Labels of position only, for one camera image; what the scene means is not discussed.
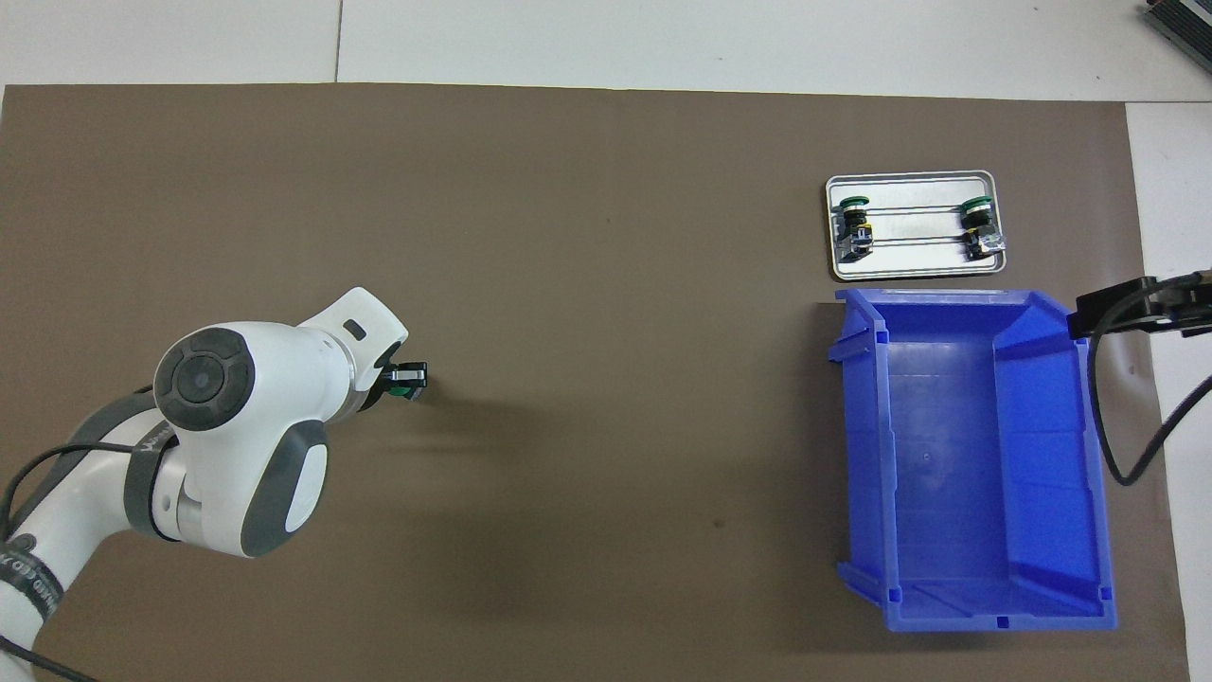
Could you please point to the brown paper mat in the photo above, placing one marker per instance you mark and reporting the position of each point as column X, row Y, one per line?
column 615, row 284

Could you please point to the blue plastic storage bin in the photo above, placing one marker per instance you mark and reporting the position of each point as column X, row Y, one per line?
column 947, row 474

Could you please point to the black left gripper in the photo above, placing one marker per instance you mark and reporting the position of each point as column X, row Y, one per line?
column 377, row 398

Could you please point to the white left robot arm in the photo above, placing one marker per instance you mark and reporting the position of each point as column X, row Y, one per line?
column 237, row 426

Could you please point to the silver metal tray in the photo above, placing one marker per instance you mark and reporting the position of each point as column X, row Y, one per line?
column 914, row 267

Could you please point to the green push button switch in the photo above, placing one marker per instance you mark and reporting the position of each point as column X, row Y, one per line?
column 857, row 227
column 975, row 220
column 402, row 385

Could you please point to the grey ribbed metal device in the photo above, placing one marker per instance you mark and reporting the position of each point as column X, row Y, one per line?
column 1188, row 17

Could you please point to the thin metal rod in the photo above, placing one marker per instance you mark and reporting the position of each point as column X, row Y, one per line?
column 914, row 207
column 914, row 242

